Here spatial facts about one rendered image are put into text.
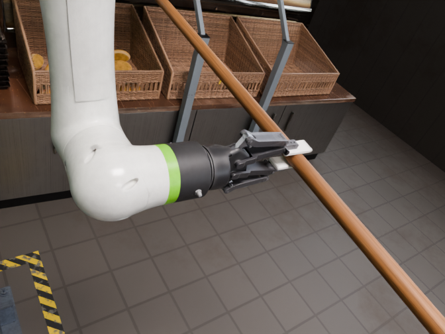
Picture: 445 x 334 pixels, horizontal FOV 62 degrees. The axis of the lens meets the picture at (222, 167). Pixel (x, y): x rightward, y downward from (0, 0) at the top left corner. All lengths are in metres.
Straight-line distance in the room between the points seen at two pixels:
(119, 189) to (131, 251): 1.40
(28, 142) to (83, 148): 1.23
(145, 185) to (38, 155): 1.32
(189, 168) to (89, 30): 0.22
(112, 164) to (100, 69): 0.14
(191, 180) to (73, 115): 0.19
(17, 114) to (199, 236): 1.04
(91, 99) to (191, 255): 1.45
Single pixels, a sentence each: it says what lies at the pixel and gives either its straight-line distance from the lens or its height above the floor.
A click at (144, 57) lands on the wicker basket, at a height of 0.68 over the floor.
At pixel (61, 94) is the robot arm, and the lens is 0.57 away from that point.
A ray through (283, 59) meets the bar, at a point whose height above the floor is 0.87.
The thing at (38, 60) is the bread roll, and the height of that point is 0.63.
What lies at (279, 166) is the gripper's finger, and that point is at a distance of 0.70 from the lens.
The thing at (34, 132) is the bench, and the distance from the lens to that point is 1.73.
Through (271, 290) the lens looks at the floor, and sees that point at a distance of 1.95.
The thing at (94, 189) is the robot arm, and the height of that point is 1.17.
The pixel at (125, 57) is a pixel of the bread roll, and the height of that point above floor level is 0.63.
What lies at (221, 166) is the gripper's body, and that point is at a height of 1.16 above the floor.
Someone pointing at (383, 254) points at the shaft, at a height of 1.14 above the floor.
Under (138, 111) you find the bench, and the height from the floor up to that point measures 0.56.
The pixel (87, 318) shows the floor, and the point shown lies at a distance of 1.71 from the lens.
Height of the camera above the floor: 1.52
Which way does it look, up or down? 38 degrees down
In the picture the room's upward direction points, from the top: 20 degrees clockwise
